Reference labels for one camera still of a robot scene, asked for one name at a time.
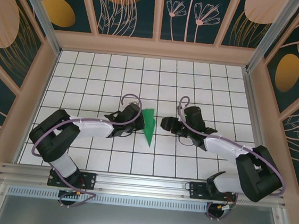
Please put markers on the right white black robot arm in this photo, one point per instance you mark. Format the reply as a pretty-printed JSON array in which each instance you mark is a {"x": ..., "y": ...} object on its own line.
[{"x": 260, "y": 179}]

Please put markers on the green paper sheet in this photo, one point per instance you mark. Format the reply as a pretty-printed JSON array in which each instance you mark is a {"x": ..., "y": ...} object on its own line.
[{"x": 148, "y": 133}]

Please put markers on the small black adapter board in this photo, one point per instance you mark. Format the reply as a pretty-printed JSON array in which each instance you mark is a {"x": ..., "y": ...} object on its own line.
[{"x": 67, "y": 193}]

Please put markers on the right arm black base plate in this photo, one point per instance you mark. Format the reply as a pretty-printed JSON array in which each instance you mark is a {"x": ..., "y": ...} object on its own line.
[{"x": 197, "y": 190}]

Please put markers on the small white yellow connector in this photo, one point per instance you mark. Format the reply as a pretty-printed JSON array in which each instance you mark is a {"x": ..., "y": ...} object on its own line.
[{"x": 226, "y": 207}]

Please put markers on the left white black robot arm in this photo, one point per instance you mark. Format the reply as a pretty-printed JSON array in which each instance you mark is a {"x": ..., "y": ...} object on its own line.
[{"x": 53, "y": 136}]

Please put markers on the aluminium frame post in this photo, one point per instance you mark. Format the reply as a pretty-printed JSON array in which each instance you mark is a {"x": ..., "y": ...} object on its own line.
[
  {"x": 254, "y": 61},
  {"x": 54, "y": 43}
]

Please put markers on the long aluminium mounting rail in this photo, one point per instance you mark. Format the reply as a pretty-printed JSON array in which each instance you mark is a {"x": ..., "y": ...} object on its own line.
[{"x": 142, "y": 183}]

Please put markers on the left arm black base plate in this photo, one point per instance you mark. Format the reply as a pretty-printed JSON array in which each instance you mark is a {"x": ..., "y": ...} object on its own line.
[{"x": 88, "y": 180}]

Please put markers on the aluminium side rail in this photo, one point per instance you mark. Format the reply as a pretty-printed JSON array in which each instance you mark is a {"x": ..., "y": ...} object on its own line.
[{"x": 251, "y": 101}]

